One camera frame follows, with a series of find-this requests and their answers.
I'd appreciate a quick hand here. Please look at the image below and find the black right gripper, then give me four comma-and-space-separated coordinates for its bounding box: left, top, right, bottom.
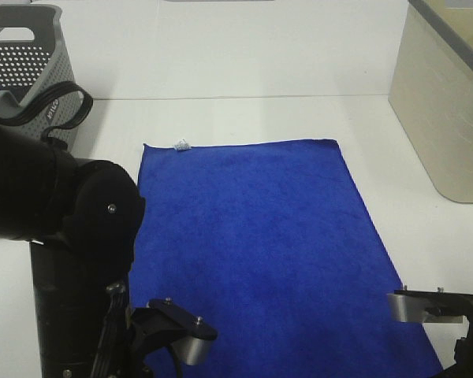
426, 292, 473, 377

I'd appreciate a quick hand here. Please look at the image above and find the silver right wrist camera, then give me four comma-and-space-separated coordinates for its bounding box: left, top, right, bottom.
387, 287, 473, 324

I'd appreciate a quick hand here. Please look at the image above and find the grey perforated plastic basket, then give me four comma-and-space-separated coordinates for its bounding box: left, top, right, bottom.
0, 4, 89, 152

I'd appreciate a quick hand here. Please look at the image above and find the blue microfibre towel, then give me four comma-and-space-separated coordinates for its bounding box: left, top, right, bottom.
130, 139, 441, 377

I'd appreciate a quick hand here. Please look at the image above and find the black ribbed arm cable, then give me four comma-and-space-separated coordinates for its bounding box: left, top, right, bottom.
0, 81, 94, 139

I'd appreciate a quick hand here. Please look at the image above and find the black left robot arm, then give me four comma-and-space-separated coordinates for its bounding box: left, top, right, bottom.
0, 118, 183, 377

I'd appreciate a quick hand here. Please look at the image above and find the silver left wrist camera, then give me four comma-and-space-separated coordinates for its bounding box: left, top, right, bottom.
147, 298, 218, 366

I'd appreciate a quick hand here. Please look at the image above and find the beige plastic basket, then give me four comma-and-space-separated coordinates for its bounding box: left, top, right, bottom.
389, 1, 473, 203

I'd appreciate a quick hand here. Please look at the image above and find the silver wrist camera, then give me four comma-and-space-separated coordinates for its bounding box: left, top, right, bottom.
387, 287, 473, 324
147, 298, 218, 366

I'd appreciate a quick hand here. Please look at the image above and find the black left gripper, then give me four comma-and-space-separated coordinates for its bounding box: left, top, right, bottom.
90, 283, 182, 378

